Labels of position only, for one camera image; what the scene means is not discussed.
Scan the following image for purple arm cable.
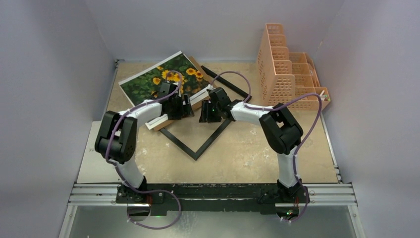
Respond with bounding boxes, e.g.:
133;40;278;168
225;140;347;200
210;71;324;224
104;70;184;230

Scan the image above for small items in organizer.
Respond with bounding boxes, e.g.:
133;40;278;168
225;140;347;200
319;90;330;102

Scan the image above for white sheet on table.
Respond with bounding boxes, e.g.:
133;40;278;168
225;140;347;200
76;121;121;184

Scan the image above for black picture frame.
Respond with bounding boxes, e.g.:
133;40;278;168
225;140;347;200
159;65;252;161

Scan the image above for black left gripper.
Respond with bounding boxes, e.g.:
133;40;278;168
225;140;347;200
168;94;193;120

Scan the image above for sunflower photo print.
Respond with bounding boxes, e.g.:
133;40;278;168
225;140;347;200
119;51;209;106

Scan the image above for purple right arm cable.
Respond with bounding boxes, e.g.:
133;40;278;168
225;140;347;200
210;71;324;224

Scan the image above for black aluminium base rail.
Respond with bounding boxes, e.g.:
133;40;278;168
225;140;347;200
68;183;357;217

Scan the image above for white mat board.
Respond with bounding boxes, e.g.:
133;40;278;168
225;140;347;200
145;85;213;131

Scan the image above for orange plastic organizer basket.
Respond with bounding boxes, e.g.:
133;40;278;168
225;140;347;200
256;23;331;111

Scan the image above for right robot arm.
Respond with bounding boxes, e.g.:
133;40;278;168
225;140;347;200
200;87;303;202

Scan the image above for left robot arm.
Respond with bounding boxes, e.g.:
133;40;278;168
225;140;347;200
94;82;194;203

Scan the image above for brown frame backing board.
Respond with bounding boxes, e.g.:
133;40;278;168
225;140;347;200
147;91;209;131

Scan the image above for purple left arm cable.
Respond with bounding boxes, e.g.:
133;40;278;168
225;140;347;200
104;70;184;230

